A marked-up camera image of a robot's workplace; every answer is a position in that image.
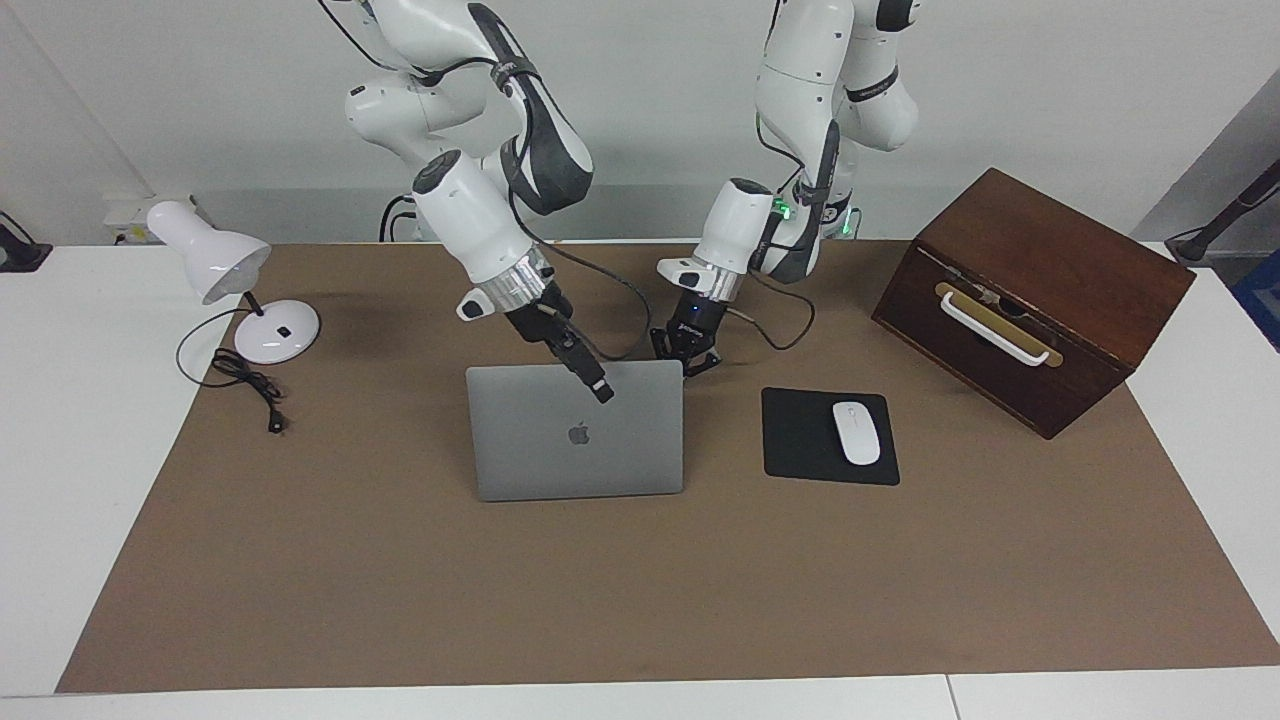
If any silver Apple laptop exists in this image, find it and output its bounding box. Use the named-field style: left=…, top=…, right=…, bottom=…
left=465, top=360, right=686, bottom=503

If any black mouse pad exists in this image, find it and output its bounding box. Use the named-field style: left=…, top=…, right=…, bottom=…
left=761, top=387, right=901, bottom=487

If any white computer mouse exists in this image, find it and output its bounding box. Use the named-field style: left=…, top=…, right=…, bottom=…
left=832, top=401, right=882, bottom=467

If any brown table mat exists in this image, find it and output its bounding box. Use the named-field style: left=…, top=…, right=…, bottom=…
left=55, top=240, right=1280, bottom=694

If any white desk lamp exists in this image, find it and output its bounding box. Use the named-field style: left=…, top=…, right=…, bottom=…
left=146, top=200, right=322, bottom=366

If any dark brown wooden box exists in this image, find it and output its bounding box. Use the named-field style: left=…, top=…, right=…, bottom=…
left=871, top=167, right=1197, bottom=441

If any blue crate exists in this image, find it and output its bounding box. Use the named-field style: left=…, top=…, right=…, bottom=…
left=1232, top=250, right=1280, bottom=353

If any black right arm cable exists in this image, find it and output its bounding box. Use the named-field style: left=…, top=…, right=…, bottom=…
left=318, top=0, right=653, bottom=363

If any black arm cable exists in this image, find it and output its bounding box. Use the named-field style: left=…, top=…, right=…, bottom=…
left=740, top=110, right=817, bottom=352
left=318, top=0, right=653, bottom=363

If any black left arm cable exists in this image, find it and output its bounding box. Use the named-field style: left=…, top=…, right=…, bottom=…
left=740, top=110, right=817, bottom=352

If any white box handle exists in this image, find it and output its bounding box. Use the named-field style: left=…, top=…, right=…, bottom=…
left=940, top=291, right=1051, bottom=367

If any brass handle plate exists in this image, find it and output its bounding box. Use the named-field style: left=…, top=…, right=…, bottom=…
left=934, top=282, right=1064, bottom=369

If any black lamp power cable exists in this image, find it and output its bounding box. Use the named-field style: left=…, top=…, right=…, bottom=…
left=176, top=306, right=289, bottom=435

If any black camera stand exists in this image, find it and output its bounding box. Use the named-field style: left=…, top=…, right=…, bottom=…
left=1165, top=158, right=1280, bottom=267

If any black clamp mount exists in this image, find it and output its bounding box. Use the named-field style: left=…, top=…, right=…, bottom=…
left=0, top=210, right=53, bottom=273

